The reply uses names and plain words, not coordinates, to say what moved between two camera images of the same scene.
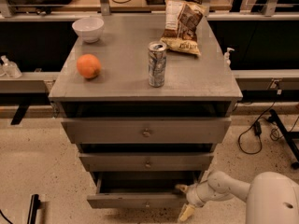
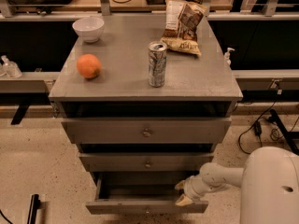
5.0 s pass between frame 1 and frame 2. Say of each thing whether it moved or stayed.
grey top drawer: stayed
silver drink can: stayed
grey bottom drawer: moved
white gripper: moved
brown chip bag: stayed
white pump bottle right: stayed
